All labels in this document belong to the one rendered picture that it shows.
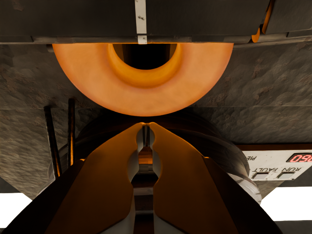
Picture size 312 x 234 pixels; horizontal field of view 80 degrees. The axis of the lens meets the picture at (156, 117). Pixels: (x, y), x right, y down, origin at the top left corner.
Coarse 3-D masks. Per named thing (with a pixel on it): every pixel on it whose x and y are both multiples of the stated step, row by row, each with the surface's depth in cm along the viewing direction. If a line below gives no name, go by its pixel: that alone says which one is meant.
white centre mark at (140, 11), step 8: (136, 0) 11; (144, 0) 11; (136, 8) 11; (144, 8) 11; (136, 16) 11; (144, 16) 11; (136, 24) 12; (144, 24) 12; (144, 32) 12; (144, 40) 13
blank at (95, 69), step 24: (72, 48) 15; (96, 48) 15; (192, 48) 16; (216, 48) 16; (72, 72) 17; (96, 72) 17; (120, 72) 18; (144, 72) 20; (168, 72) 19; (192, 72) 17; (216, 72) 18; (96, 96) 19; (120, 96) 19; (144, 96) 19; (168, 96) 19; (192, 96) 20
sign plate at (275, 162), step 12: (264, 144) 49; (276, 144) 49; (288, 144) 49; (300, 144) 49; (252, 156) 50; (264, 156) 50; (276, 156) 50; (288, 156) 51; (252, 168) 55; (264, 168) 55; (276, 168) 55; (288, 168) 55; (300, 168) 55; (252, 180) 61; (264, 180) 61
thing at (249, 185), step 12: (84, 144) 32; (96, 144) 31; (192, 144) 30; (204, 144) 31; (216, 144) 33; (84, 156) 30; (144, 156) 27; (204, 156) 29; (216, 156) 31; (228, 156) 33; (144, 168) 26; (228, 168) 31; (240, 168) 34; (240, 180) 30; (252, 192) 33
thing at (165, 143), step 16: (160, 128) 11; (160, 144) 10; (176, 144) 10; (160, 160) 9; (176, 160) 9; (192, 160) 9; (160, 176) 8; (176, 176) 8; (192, 176) 8; (208, 176) 8; (160, 192) 7; (176, 192) 7; (192, 192) 7; (208, 192) 7; (160, 208) 7; (176, 208) 7; (192, 208) 7; (208, 208) 7; (224, 208) 7; (160, 224) 7; (176, 224) 6; (192, 224) 6; (208, 224) 6; (224, 224) 6
